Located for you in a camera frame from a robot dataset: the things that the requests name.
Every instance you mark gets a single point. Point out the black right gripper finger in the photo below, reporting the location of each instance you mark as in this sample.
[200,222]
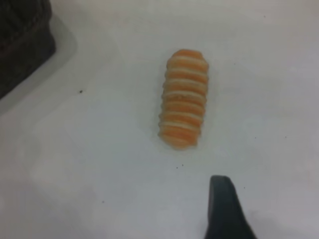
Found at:
[224,211]

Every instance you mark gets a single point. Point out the black woven rectangular basket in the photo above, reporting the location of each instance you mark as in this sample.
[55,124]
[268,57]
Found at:
[20,47]

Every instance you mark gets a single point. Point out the orange striped bread roll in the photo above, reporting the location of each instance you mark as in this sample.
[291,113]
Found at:
[184,99]

